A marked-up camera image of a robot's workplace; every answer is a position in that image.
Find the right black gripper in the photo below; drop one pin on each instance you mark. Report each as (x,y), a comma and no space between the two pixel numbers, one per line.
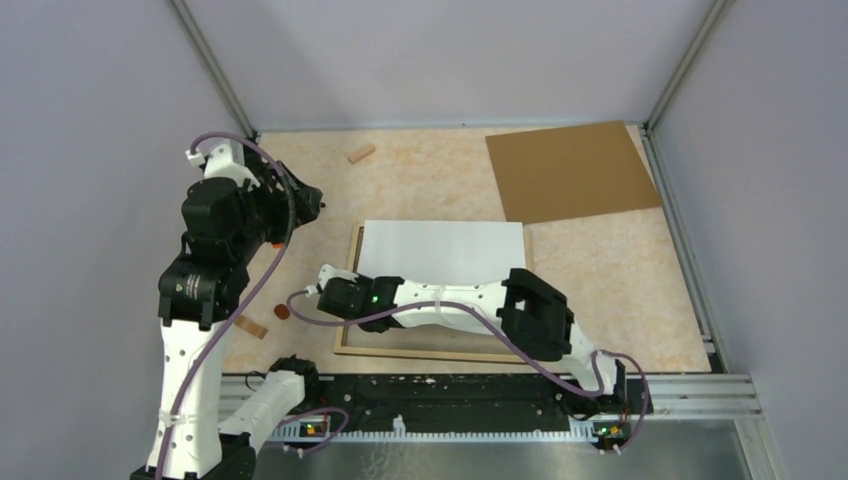
(362,280)

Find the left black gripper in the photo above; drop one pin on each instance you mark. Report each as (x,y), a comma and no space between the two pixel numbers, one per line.
(305,198)

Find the wooden picture frame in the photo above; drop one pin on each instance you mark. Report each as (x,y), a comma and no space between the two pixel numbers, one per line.
(428,342)

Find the landscape photo print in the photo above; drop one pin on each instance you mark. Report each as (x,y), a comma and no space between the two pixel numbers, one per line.
(442,252)

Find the brown cardboard backing board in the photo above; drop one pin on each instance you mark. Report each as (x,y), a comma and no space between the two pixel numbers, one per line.
(570,172)

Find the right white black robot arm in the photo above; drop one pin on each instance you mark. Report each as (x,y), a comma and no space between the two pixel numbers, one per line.
(525,313)

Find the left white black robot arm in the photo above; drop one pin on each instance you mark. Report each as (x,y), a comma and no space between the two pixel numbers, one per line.
(228,215)

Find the small round brown disc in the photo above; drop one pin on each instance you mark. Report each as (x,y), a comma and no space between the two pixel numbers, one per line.
(281,311)

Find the small wooden cylinder block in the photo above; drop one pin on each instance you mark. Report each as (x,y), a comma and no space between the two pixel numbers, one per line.
(361,153)

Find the small tan wooden block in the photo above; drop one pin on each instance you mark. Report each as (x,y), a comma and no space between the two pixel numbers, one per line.
(251,327)

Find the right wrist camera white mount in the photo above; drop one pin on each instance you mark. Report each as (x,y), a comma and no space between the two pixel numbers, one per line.
(332,281)

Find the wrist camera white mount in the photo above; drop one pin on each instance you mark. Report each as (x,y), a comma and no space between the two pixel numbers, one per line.
(332,281)
(224,161)

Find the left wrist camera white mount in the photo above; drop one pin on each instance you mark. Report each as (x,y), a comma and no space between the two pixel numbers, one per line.
(224,161)

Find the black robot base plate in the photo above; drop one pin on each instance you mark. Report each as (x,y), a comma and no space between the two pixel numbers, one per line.
(464,403)

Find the white toothed cable duct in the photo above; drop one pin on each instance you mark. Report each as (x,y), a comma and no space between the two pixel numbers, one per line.
(579,432)

